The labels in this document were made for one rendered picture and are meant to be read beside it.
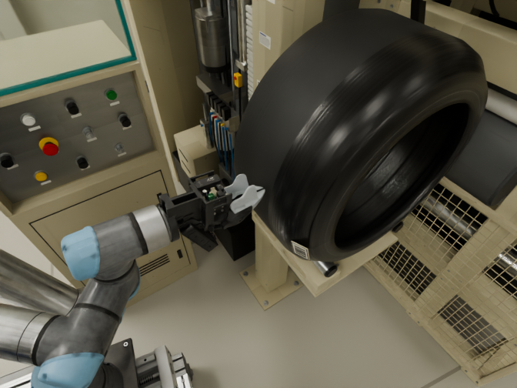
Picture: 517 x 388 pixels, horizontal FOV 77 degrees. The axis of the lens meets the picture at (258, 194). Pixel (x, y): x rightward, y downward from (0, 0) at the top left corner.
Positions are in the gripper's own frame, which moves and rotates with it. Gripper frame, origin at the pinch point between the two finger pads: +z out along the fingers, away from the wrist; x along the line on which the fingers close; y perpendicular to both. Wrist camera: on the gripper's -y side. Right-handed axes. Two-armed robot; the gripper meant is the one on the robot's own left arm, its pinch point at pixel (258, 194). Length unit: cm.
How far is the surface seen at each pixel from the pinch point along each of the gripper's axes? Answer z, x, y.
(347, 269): 32, -11, -40
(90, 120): -20, 66, -15
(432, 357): 87, -47, -114
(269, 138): 3.7, 3.6, 10.3
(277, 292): 42, 23, -118
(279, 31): 20.5, 25.8, 21.3
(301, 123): 6.6, -1.1, 15.8
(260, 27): 20.6, 33.8, 19.6
